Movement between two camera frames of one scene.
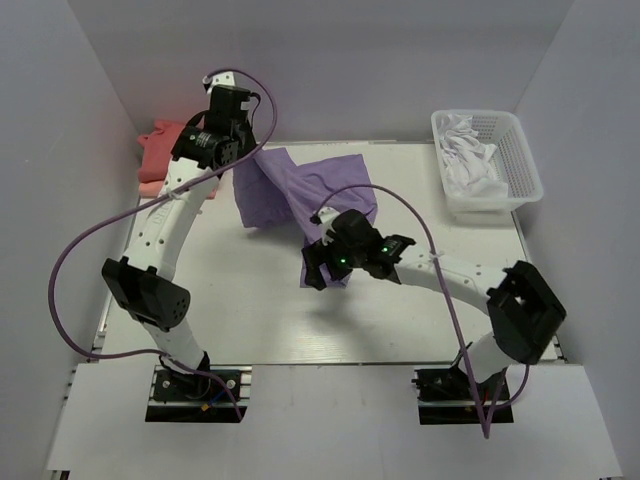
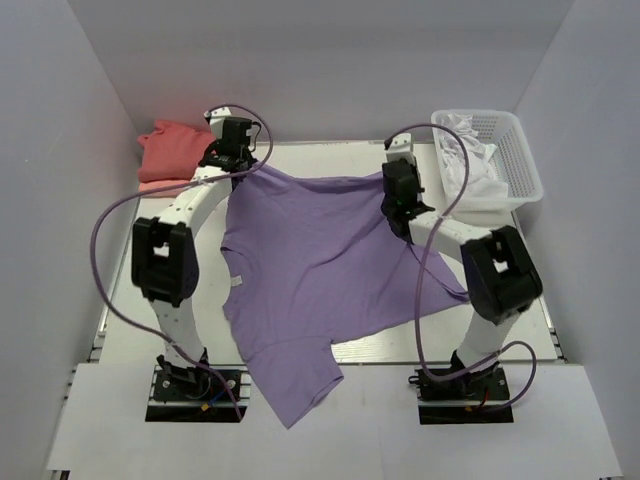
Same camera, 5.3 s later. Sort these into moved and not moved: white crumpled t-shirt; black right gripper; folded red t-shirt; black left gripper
Moved: black left gripper; black right gripper
Not moved: white crumpled t-shirt; folded red t-shirt
